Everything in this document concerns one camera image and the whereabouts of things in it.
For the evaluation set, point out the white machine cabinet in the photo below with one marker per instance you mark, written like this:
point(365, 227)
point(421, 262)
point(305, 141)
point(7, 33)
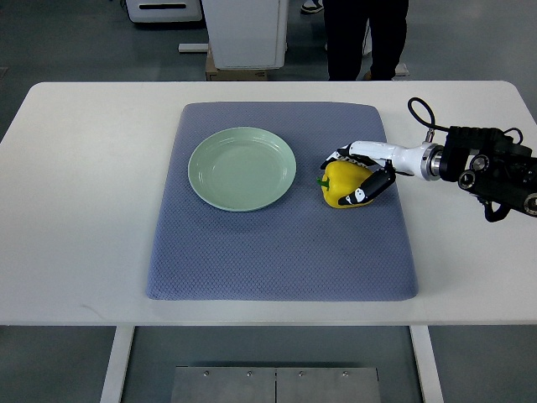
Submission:
point(244, 35)

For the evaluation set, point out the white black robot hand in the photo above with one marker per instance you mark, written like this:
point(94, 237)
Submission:
point(386, 161)

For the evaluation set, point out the person in dark trousers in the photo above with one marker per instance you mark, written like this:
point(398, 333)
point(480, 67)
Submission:
point(348, 23)

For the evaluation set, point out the blue grey quilted mat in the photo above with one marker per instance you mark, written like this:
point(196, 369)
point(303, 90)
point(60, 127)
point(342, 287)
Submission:
point(296, 249)

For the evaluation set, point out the white table leg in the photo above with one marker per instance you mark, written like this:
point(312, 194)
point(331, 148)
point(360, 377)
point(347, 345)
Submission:
point(112, 390)
point(430, 384)

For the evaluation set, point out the white device with slot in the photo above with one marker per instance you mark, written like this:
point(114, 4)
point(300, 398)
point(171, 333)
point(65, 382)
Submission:
point(161, 11)

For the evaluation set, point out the metal base plate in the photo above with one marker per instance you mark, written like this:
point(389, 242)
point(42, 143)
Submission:
point(275, 384)

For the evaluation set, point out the right white table leg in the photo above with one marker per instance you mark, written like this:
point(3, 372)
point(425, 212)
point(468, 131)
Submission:
point(430, 384)

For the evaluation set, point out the yellow bell pepper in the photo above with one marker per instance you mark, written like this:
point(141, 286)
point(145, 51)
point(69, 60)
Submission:
point(340, 179)

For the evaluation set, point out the cardboard box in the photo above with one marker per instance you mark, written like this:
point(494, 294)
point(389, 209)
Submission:
point(215, 74)

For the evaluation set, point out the light green plate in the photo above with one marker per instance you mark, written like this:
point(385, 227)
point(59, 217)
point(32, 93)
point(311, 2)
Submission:
point(241, 169)

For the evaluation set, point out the left white table leg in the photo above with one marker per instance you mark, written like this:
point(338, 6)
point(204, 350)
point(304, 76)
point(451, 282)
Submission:
point(112, 390)

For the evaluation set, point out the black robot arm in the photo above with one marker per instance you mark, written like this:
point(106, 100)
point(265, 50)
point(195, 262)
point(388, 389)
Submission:
point(490, 163)

